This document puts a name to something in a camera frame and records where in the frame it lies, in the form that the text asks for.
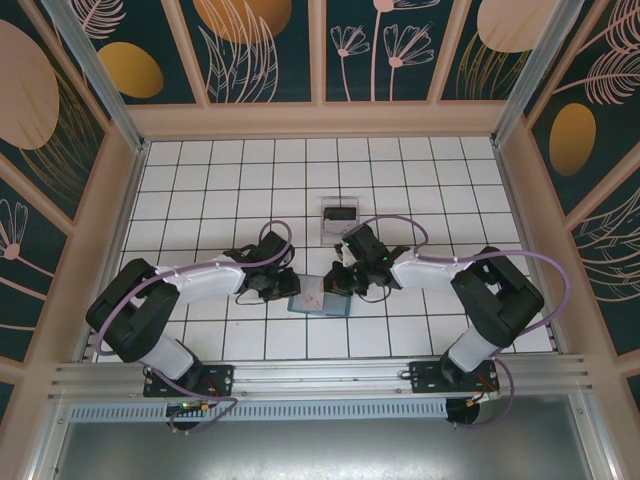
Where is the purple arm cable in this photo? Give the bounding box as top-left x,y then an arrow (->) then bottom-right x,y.
349,215 -> 573,431
96,220 -> 295,435

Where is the clear acrylic tray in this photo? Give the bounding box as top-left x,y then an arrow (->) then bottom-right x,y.
319,195 -> 362,246

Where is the aluminium table side rail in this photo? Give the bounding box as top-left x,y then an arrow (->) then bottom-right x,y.
492,139 -> 569,354
74,142 -> 149,362

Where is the black credit card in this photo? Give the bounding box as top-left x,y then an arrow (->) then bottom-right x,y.
323,203 -> 359,222

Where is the aluminium mounting rail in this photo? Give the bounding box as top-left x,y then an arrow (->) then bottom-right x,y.
49,353 -> 599,399

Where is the aluminium corner post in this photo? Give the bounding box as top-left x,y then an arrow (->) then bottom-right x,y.
39,0 -> 147,153
491,0 -> 574,147

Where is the grey metal sheet panel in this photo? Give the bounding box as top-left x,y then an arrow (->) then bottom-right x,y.
49,394 -> 616,480

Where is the white card with pink print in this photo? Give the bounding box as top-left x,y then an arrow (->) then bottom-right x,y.
298,276 -> 327,311

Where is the grey slotted cable duct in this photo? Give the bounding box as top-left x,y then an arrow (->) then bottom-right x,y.
69,398 -> 450,422

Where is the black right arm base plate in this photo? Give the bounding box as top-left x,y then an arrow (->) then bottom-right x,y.
408,360 -> 500,395

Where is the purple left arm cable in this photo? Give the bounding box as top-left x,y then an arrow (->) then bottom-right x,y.
96,220 -> 295,435

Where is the blue card holder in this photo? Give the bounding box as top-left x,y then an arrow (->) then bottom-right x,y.
287,273 -> 352,316

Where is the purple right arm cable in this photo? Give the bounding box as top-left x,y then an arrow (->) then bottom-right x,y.
349,215 -> 573,431

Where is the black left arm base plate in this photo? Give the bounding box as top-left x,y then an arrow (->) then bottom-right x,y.
143,364 -> 236,400

